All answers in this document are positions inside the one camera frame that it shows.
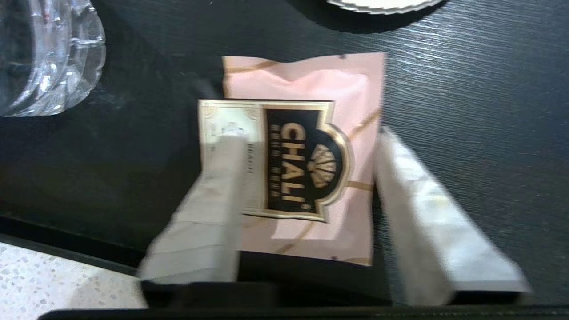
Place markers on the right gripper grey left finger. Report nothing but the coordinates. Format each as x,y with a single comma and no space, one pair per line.
209,231

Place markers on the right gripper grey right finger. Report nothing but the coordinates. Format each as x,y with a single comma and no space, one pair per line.
426,231

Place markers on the pink tea bag packet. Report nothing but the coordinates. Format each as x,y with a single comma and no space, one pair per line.
302,84

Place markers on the round white coaster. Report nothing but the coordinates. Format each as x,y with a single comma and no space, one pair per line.
384,5

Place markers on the clear water bottle red label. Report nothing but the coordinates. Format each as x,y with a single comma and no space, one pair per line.
49,58

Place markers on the black rectangular serving tray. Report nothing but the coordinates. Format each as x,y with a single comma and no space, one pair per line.
466,89

